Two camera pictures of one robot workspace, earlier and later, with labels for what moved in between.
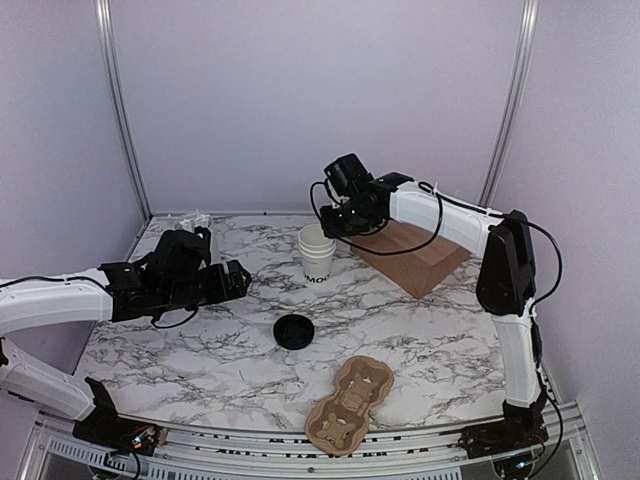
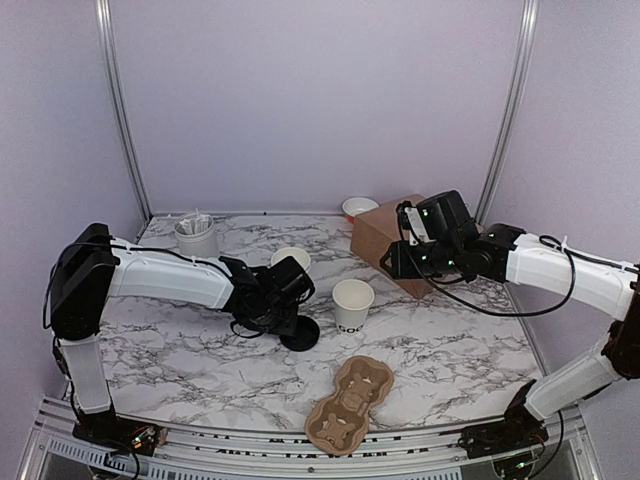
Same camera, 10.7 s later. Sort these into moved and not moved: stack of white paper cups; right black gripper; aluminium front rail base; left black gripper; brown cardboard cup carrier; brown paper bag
Moved: left black gripper; stack of white paper cups; right black gripper
Not moved: aluminium front rail base; brown cardboard cup carrier; brown paper bag
